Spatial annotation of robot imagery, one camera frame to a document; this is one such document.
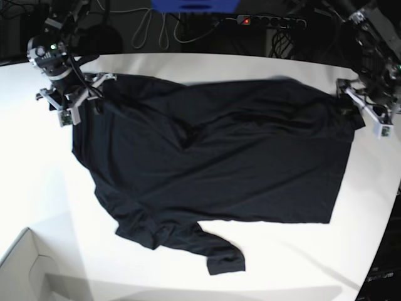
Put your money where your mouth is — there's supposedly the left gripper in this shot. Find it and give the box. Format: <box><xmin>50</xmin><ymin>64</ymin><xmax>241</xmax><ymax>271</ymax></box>
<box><xmin>363</xmin><ymin>84</ymin><xmax>400</xmax><ymax>110</ymax></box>

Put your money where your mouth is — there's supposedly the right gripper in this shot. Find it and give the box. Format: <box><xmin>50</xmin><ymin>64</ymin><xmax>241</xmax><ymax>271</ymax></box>
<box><xmin>51</xmin><ymin>73</ymin><xmax>86</xmax><ymax>100</ymax></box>

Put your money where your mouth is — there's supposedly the black t-shirt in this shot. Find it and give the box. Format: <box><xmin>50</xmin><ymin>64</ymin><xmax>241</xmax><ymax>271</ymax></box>
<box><xmin>72</xmin><ymin>76</ymin><xmax>365</xmax><ymax>275</ymax></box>

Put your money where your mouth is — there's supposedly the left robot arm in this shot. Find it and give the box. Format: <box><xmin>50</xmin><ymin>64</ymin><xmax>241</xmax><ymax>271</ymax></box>
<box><xmin>308</xmin><ymin>1</ymin><xmax>400</xmax><ymax>108</ymax></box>

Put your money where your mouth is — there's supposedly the blue box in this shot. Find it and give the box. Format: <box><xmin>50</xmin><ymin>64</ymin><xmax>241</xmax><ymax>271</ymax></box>
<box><xmin>151</xmin><ymin>0</ymin><xmax>240</xmax><ymax>13</ymax></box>

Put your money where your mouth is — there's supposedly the white cardboard box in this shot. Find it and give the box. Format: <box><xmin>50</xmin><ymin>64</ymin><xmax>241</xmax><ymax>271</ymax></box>
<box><xmin>0</xmin><ymin>227</ymin><xmax>95</xmax><ymax>301</ymax></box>

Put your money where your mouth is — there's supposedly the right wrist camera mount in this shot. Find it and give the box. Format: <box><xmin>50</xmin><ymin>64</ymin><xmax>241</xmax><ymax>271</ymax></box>
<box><xmin>35</xmin><ymin>73</ymin><xmax>117</xmax><ymax>127</ymax></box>

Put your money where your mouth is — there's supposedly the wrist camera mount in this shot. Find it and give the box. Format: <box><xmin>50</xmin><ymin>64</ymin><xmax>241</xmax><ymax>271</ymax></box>
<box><xmin>336</xmin><ymin>78</ymin><xmax>400</xmax><ymax>139</ymax></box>
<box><xmin>35</xmin><ymin>73</ymin><xmax>117</xmax><ymax>127</ymax></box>

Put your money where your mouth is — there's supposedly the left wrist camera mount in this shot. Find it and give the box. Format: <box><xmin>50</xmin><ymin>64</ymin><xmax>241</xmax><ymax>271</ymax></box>
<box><xmin>336</xmin><ymin>78</ymin><xmax>400</xmax><ymax>139</ymax></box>

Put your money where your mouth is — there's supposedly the white power strip red switch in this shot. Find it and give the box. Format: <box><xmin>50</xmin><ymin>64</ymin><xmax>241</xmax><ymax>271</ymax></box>
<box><xmin>236</xmin><ymin>14</ymin><xmax>307</xmax><ymax>29</ymax></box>

